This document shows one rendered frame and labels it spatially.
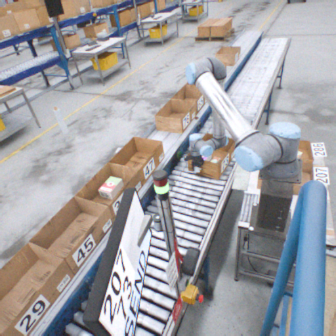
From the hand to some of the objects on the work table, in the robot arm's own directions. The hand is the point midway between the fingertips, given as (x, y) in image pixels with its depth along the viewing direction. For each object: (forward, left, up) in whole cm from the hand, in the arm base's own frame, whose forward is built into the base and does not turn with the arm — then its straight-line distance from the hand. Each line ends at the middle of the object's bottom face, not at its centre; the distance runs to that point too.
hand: (194, 172), depth 218 cm
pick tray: (-67, -46, -9) cm, 82 cm away
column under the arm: (-63, +29, -9) cm, 70 cm away
